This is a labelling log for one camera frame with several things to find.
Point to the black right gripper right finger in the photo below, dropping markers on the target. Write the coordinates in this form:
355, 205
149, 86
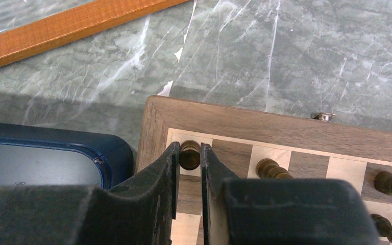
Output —
280, 211

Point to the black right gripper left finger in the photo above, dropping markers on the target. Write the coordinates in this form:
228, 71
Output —
139, 210

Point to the dark pawn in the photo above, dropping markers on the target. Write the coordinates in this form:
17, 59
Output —
189, 155

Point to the wooden chess board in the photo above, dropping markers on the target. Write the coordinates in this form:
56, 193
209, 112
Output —
307, 148

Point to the blue metal tin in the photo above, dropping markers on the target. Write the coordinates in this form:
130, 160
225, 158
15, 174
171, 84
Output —
44, 156

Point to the orange wooden rack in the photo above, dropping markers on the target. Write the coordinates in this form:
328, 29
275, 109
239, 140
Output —
73, 24

